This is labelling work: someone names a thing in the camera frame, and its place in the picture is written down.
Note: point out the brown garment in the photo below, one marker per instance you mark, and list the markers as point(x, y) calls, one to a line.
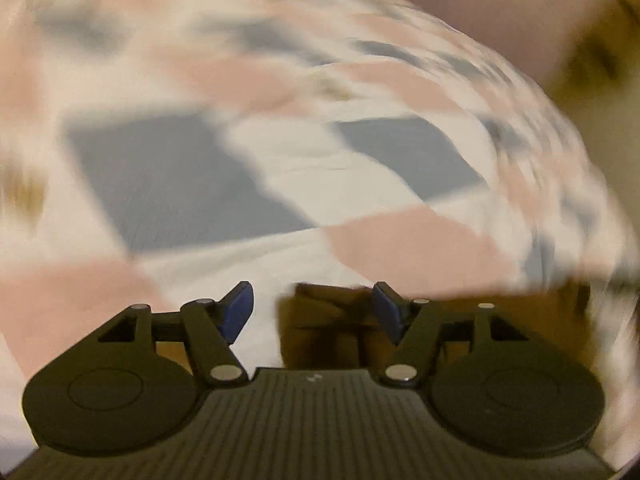
point(336, 328)

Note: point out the checkered pastel quilt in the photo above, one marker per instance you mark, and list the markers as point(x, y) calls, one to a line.
point(156, 151)

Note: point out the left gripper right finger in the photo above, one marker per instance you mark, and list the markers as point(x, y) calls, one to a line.
point(417, 329)

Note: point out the brown furry slipper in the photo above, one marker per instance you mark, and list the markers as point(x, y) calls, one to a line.
point(603, 53)

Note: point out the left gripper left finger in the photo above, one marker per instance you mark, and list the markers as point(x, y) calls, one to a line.
point(207, 329)

